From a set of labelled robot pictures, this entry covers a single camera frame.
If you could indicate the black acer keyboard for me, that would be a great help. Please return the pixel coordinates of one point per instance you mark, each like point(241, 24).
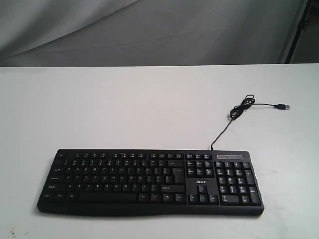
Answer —
point(140, 182)

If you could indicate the grey backdrop cloth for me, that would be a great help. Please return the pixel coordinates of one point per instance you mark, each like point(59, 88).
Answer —
point(56, 33)

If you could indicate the black stand pole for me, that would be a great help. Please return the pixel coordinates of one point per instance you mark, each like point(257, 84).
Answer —
point(304, 47)

